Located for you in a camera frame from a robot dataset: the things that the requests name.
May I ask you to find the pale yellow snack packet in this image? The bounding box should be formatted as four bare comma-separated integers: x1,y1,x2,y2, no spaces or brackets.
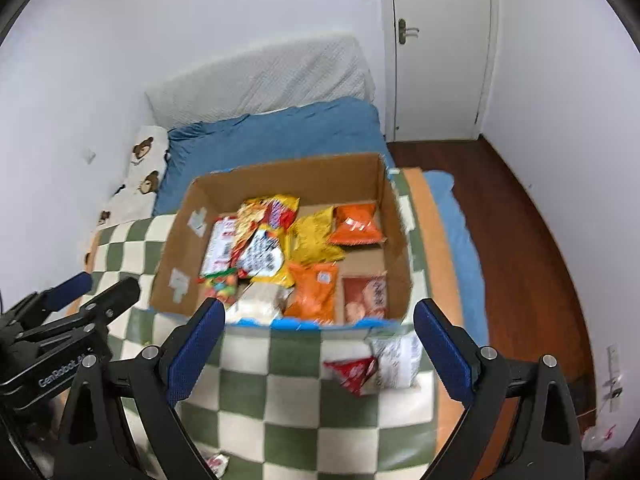
342,274,389,324

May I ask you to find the metal door handle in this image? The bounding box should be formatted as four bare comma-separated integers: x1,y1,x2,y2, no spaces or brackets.
397,18,420,47

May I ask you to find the green white checkered mat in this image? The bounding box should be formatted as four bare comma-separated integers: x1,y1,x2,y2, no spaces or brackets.
82,169,452,480

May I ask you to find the white wall outlet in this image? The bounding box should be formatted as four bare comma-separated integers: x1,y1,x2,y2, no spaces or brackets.
602,344,627,413

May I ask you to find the orange snack packet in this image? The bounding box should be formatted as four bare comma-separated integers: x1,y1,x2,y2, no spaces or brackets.
284,261,341,326
327,201,389,247

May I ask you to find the small clear red packet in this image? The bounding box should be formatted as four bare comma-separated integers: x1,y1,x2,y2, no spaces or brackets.
204,452,232,479

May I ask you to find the white door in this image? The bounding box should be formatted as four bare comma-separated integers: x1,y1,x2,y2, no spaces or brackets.
379,0,501,143

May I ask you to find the clear white snack packet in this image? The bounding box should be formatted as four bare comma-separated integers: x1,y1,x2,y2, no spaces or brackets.
369,334,424,391

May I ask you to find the red white sachet strip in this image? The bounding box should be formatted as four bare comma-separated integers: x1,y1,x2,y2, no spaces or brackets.
199,215,240,279

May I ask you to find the blue bed sheet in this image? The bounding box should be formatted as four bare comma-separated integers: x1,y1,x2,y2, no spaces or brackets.
152,97,490,347

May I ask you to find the red snack packet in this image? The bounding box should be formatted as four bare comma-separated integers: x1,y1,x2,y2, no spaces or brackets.
323,356,379,397

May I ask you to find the yellow instant noodle packet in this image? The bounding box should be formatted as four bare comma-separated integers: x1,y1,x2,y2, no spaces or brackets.
232,194,301,288

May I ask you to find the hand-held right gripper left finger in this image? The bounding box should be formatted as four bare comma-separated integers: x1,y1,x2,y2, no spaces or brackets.
52,297,226,480

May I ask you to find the cardboard box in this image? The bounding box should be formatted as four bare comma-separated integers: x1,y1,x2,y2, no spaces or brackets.
149,152,413,331

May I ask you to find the bear print pillow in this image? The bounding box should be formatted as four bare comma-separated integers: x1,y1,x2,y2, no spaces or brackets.
82,125,171,272

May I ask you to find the white wafer packet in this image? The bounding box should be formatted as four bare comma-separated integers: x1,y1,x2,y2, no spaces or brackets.
226,282,294,324

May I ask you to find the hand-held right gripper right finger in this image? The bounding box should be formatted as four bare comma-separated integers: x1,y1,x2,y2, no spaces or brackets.
414,298,586,480

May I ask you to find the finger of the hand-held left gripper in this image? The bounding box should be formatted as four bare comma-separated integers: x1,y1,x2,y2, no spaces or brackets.
9,272,94,327
24,278,141,349

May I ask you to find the green colourful candy packet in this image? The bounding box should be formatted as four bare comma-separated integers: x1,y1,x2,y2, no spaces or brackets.
196,269,242,309

